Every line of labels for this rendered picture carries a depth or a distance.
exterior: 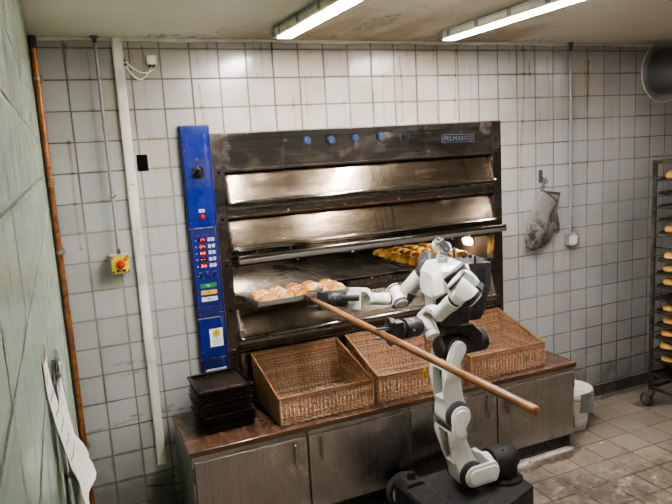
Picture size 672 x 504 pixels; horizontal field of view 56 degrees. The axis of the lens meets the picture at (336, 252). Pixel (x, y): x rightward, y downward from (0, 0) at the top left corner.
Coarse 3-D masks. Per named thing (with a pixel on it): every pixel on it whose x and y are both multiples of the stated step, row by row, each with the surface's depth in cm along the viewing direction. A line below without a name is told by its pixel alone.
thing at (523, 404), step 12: (312, 300) 337; (336, 312) 310; (360, 324) 287; (384, 336) 267; (408, 348) 250; (432, 360) 235; (456, 372) 221; (468, 372) 218; (480, 384) 209; (492, 384) 206; (504, 396) 199; (516, 396) 196; (528, 408) 189
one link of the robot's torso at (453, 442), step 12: (456, 408) 318; (456, 420) 317; (468, 420) 320; (444, 432) 332; (456, 432) 318; (444, 444) 333; (456, 444) 322; (468, 444) 328; (456, 456) 326; (468, 456) 329; (456, 468) 328; (468, 468) 327; (456, 480) 334
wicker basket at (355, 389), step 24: (264, 360) 369; (336, 360) 386; (264, 384) 349; (288, 384) 373; (312, 384) 379; (336, 384) 382; (360, 384) 346; (264, 408) 353; (288, 408) 330; (312, 408) 336; (336, 408) 342
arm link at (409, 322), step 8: (392, 320) 273; (400, 320) 276; (408, 320) 276; (392, 328) 272; (400, 328) 274; (408, 328) 274; (416, 328) 275; (400, 336) 275; (408, 336) 275; (392, 344) 274
